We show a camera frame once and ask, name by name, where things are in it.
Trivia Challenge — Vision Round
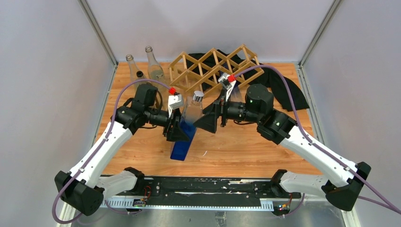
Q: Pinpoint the clear blue labelled bottle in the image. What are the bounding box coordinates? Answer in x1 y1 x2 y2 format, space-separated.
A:
230 84 242 102

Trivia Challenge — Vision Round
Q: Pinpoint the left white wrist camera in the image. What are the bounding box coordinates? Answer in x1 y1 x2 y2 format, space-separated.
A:
168 94 184 117

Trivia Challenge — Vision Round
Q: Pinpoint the clear bottle white label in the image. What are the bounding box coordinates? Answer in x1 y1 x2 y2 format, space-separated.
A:
126 54 139 82

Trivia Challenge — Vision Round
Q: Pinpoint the black cloth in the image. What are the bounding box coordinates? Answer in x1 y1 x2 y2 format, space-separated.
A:
188 53 309 112

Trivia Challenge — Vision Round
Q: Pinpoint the wooden lattice wine rack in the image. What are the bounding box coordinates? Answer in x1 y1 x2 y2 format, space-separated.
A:
168 44 264 95

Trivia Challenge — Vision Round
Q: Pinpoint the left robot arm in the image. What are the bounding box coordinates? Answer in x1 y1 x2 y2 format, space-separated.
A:
52 80 189 224

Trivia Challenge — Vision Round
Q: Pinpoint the aluminium rail frame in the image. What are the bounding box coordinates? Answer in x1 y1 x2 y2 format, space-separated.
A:
56 176 361 227

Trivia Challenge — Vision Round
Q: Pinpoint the clear bottle blue label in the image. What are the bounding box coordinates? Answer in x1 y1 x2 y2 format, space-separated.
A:
170 90 204 161

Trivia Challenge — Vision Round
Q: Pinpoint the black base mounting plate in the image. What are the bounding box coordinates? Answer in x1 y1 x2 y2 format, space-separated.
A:
114 176 302 208

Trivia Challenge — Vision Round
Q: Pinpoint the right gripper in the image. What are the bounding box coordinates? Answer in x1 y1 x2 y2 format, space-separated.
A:
192 88 262 134

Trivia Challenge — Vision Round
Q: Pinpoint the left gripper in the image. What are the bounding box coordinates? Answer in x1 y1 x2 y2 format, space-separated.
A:
144 106 190 141

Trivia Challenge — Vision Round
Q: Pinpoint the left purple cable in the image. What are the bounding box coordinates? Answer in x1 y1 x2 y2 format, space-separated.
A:
52 78 178 225

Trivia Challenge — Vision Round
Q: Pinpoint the clear bottle black label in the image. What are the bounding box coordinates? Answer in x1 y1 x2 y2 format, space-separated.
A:
145 46 166 83

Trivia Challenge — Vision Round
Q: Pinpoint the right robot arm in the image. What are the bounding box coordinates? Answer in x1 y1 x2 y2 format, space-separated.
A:
194 84 371 211

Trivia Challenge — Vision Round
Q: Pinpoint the dark green wine bottle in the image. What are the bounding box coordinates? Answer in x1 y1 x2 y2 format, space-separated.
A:
134 70 146 87

